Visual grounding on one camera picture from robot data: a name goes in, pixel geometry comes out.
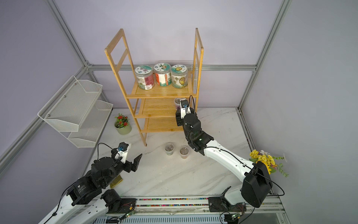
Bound small clear seed cup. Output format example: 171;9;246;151
180;146;189;159
165;143;175;155
174;98;181;110

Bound green-lid sunflower seed jar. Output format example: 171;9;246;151
171;64;188;88

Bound seed jar with red base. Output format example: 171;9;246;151
153;63;171;87

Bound seed jar with floral lid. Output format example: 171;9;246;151
135;65;154;90

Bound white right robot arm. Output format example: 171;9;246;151
175;107;275;208

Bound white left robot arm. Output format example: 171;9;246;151
41;152;142;224

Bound bamboo three-tier shelf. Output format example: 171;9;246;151
104;29;204;144

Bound black and yellow glove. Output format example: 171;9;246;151
110;175;123;189

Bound green pot with red flowers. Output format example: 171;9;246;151
114;113;132;135

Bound sunflower bouquet in vase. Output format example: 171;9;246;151
249;150;289;177

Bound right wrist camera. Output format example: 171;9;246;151
180;98;192;119

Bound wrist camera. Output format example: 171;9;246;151
180;98;192;119
111;142;131;164

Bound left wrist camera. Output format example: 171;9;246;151
111;142;131;164

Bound white mesh wall basket rack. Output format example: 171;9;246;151
37;76;113;148

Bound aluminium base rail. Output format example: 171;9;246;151
50;194;291;224

